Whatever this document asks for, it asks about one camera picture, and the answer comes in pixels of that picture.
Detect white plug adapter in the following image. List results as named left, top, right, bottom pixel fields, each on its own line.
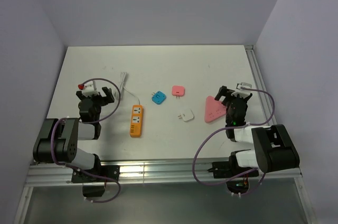
left=178, top=108, right=194, bottom=122

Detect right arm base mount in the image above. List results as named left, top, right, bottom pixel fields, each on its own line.
left=208, top=161, right=259, bottom=194

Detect blue plug adapter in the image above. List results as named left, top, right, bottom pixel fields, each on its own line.
left=152, top=91, right=166, bottom=105

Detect aluminium rail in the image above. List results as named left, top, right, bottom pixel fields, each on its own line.
left=24, top=158, right=303, bottom=187
left=245, top=45, right=273, bottom=119

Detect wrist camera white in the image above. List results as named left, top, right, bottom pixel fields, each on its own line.
left=232, top=82, right=252, bottom=98
left=78, top=81, right=98, bottom=97

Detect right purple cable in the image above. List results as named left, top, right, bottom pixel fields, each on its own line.
left=193, top=88, right=277, bottom=198

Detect right aluminium rail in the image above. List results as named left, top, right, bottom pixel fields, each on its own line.
left=245, top=45, right=273, bottom=119

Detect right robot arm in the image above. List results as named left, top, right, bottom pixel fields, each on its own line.
left=209, top=83, right=300, bottom=179

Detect front aluminium rail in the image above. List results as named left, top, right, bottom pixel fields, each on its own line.
left=24, top=158, right=303, bottom=187

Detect pink triangular power strip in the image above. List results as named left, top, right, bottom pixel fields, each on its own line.
left=204, top=96, right=226, bottom=123

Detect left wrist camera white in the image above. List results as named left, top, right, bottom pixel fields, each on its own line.
left=78, top=81, right=98, bottom=97

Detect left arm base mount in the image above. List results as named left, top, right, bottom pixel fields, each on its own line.
left=71, top=165, right=121, bottom=203

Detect purple cable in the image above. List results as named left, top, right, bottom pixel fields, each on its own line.
left=193, top=88, right=277, bottom=198
left=51, top=78, right=121, bottom=203

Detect orange power strip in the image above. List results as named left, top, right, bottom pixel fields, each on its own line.
left=129, top=105, right=144, bottom=138

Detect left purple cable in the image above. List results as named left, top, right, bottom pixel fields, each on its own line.
left=51, top=78, right=121, bottom=203

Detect white power strip cord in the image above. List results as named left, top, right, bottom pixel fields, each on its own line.
left=119, top=71, right=141, bottom=106

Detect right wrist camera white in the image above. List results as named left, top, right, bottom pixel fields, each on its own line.
left=232, top=82, right=252, bottom=98

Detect pink plug adapter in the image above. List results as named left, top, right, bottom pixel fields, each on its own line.
left=171, top=85, right=185, bottom=97

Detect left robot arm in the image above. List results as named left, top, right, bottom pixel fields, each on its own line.
left=33, top=85, right=115, bottom=181

